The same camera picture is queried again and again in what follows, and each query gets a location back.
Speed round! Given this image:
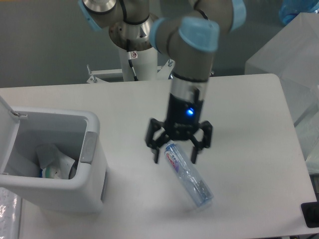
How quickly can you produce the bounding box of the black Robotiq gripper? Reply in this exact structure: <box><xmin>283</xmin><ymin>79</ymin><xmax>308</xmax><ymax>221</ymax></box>
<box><xmin>145</xmin><ymin>94</ymin><xmax>213</xmax><ymax>164</ymax></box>

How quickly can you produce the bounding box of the clear plastic water bottle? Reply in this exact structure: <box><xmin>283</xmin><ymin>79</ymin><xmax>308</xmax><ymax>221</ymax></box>
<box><xmin>164</xmin><ymin>140</ymin><xmax>214</xmax><ymax>208</ymax></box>

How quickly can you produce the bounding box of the white plastic wrapper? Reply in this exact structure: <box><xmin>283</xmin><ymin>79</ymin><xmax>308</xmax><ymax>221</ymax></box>
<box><xmin>35</xmin><ymin>143</ymin><xmax>78</xmax><ymax>180</ymax></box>

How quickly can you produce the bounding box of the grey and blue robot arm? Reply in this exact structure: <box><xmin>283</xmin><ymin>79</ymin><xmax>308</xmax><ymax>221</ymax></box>
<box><xmin>78</xmin><ymin>0</ymin><xmax>246</xmax><ymax>163</ymax></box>

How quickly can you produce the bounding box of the white trash can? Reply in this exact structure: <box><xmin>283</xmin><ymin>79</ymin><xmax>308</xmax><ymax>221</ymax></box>
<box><xmin>0</xmin><ymin>100</ymin><xmax>108</xmax><ymax>213</ymax></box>

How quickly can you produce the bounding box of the translucent white storage box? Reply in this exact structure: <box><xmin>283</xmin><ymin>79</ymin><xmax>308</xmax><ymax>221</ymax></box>
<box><xmin>244</xmin><ymin>11</ymin><xmax>319</xmax><ymax>127</ymax></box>

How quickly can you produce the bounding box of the black device at table edge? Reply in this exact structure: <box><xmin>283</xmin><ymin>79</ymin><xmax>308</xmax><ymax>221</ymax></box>
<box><xmin>301</xmin><ymin>202</ymin><xmax>319</xmax><ymax>228</ymax></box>

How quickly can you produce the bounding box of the blue water jug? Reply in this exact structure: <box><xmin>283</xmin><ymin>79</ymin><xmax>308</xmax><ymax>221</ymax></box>
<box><xmin>279</xmin><ymin>0</ymin><xmax>319</xmax><ymax>25</ymax></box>

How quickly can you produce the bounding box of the clear plastic sheet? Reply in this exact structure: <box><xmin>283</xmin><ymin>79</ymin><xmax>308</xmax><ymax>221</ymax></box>
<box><xmin>0</xmin><ymin>188</ymin><xmax>22</xmax><ymax>239</ymax></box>

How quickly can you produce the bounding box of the white mounting bracket frame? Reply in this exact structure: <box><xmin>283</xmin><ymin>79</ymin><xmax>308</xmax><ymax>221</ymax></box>
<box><xmin>86</xmin><ymin>59</ymin><xmax>175</xmax><ymax>84</ymax></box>

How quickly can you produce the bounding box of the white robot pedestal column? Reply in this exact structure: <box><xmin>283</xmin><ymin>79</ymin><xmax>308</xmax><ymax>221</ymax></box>
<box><xmin>118</xmin><ymin>48</ymin><xmax>158</xmax><ymax>82</ymax></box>

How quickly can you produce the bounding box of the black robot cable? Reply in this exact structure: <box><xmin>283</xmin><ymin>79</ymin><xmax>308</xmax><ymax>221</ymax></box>
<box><xmin>126</xmin><ymin>39</ymin><xmax>139</xmax><ymax>82</ymax></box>

